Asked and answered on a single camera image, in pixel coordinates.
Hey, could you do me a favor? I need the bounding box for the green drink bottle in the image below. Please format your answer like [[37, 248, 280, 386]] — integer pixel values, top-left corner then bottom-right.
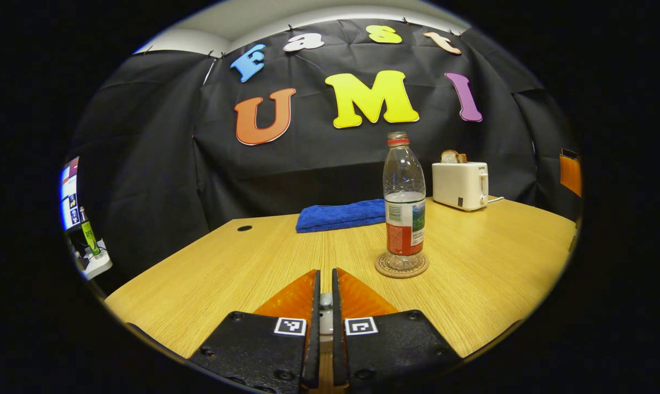
[[79, 207, 101, 258]]

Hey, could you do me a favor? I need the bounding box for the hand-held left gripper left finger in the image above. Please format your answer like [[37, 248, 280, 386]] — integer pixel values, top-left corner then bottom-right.
[[189, 269, 321, 393]]

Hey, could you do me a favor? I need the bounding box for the black backdrop cloth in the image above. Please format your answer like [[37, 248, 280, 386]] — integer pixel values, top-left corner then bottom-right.
[[67, 19, 580, 280]]

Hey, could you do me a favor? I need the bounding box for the clear plastic water bottle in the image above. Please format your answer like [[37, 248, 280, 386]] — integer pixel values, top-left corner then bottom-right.
[[383, 131, 427, 271]]

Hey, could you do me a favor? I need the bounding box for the round cork coaster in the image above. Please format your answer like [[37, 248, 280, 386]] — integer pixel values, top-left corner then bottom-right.
[[374, 252, 430, 279]]

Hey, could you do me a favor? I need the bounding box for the white toaster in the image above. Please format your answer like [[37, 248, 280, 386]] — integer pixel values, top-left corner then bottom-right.
[[432, 161, 490, 212]]

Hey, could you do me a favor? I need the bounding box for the blue folded towel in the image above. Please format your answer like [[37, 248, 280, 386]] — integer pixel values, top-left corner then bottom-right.
[[296, 199, 387, 234]]

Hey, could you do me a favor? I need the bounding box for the white side table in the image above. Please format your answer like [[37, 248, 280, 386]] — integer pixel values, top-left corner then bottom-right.
[[70, 238, 113, 281]]

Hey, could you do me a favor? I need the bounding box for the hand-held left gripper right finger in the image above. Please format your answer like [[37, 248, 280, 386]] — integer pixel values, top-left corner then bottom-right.
[[331, 268, 463, 390]]

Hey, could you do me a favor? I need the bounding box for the computer monitor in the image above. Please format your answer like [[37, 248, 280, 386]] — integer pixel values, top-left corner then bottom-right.
[[60, 157, 82, 231]]

